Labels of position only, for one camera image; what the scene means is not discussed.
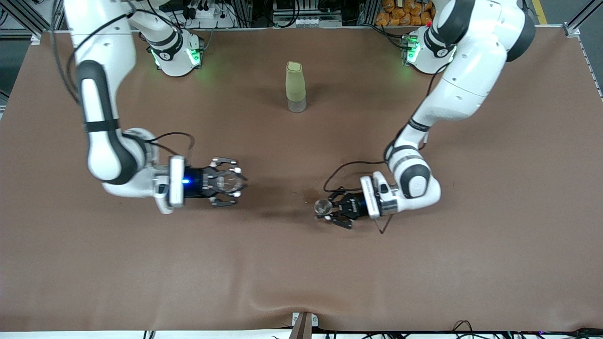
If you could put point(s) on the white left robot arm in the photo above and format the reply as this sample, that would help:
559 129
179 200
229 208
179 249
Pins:
471 70

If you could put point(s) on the small steel shaker cup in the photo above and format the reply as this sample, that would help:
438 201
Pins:
323 207

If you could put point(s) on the white power strip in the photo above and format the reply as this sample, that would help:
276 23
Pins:
212 19

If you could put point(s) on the brown table cover mat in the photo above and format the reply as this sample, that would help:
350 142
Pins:
301 273

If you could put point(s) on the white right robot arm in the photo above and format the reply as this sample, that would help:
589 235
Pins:
101 155

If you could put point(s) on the frosted olive bottle clear base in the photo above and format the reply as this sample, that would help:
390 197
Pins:
295 84

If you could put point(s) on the aluminium frame strut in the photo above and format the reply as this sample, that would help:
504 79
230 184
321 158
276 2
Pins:
26 20
582 16

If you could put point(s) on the clear glass measuring cup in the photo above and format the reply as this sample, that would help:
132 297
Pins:
232 182

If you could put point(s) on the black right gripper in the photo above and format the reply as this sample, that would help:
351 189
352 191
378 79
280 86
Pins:
197 181

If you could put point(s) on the metal table edge bracket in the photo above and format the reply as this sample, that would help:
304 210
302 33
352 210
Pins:
304 327

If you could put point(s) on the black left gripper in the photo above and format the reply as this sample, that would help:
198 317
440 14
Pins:
354 205

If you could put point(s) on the dark liquid spill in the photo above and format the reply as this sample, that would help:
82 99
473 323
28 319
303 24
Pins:
310 194

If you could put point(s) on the orange snack bags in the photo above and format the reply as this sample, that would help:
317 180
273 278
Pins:
400 14

